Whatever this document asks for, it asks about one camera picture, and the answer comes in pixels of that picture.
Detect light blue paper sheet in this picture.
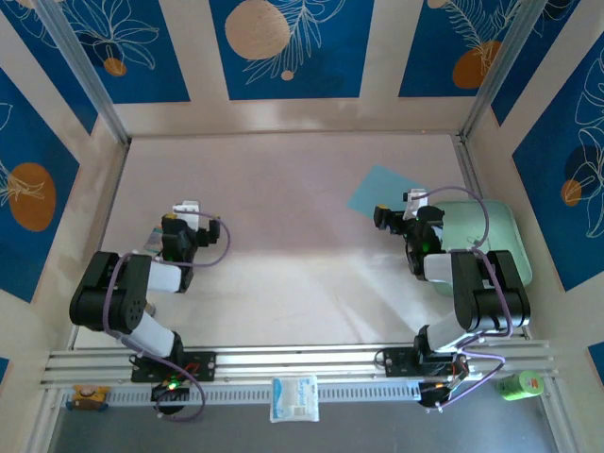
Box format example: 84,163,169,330
347,164,426,221

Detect small printed sachet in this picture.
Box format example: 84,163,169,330
143,225,165,257

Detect mint green zipper pouch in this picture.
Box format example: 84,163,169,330
431,200,533,297

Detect black controller board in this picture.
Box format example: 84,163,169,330
418,378,472,411
149,379,192,418

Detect white tissue pack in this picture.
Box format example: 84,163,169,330
269,376,320,424

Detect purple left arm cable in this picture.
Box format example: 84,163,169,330
104,211,231,422

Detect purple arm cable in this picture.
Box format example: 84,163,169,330
412,186,515,411
104,211,231,422

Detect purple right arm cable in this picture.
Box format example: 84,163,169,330
412,186,515,411

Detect aluminium side rail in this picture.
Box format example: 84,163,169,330
453,133,532,340
69,141,132,351

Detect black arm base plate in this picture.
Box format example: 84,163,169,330
380,346,471,378
130,349,218,383

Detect white slotted cable duct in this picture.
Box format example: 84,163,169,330
60,379,424,409

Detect aluminium mounting rail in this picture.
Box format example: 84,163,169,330
40,339,561,389

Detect aluminium frame post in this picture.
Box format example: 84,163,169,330
35,0,132,145
460,0,551,143

